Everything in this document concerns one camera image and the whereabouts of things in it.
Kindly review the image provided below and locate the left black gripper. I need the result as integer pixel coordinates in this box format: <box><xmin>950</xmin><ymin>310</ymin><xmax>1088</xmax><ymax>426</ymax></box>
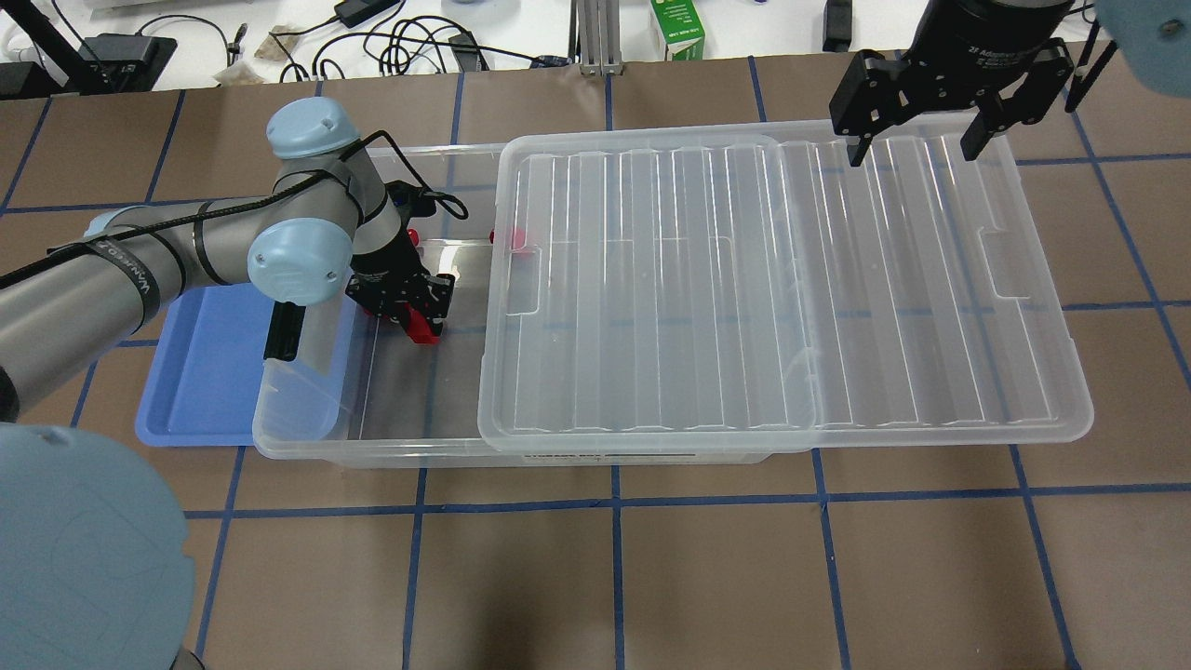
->
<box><xmin>347</xmin><ymin>181</ymin><xmax>459</xmax><ymax>338</ymax></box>

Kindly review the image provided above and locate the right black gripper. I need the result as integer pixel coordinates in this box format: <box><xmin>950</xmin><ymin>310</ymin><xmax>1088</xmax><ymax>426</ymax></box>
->
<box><xmin>828</xmin><ymin>1</ymin><xmax>1075</xmax><ymax>168</ymax></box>

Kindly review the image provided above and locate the clear plastic box lid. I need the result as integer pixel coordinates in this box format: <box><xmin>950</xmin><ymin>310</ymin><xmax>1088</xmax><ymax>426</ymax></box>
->
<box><xmin>478</xmin><ymin>114</ymin><xmax>1095</xmax><ymax>455</ymax></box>

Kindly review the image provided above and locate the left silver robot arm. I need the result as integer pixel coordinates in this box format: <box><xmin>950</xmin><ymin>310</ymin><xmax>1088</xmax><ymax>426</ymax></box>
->
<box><xmin>4</xmin><ymin>98</ymin><xmax>469</xmax><ymax>669</ymax></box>

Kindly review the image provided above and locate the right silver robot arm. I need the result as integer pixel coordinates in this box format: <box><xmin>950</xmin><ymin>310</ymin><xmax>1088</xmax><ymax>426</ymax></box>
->
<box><xmin>828</xmin><ymin>1</ymin><xmax>1190</xmax><ymax>167</ymax></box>

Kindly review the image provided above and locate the clear plastic storage box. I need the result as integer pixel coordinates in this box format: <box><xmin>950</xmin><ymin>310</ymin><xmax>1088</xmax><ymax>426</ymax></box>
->
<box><xmin>252</xmin><ymin>143</ymin><xmax>763</xmax><ymax>468</ymax></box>

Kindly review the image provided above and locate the blue plastic tray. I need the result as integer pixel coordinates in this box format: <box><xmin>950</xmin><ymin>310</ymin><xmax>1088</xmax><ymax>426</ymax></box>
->
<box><xmin>135</xmin><ymin>284</ymin><xmax>360</xmax><ymax>449</ymax></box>

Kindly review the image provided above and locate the green white carton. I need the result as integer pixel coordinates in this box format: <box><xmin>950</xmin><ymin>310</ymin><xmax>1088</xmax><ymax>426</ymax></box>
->
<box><xmin>648</xmin><ymin>0</ymin><xmax>707</xmax><ymax>62</ymax></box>

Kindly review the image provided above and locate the black power adapter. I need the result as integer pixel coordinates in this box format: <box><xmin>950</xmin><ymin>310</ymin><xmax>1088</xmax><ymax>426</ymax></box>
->
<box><xmin>333</xmin><ymin>0</ymin><xmax>403</xmax><ymax>27</ymax></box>

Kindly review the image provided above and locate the aluminium frame post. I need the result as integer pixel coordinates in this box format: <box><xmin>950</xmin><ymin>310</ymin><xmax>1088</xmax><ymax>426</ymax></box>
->
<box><xmin>569</xmin><ymin>0</ymin><xmax>622</xmax><ymax>76</ymax></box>

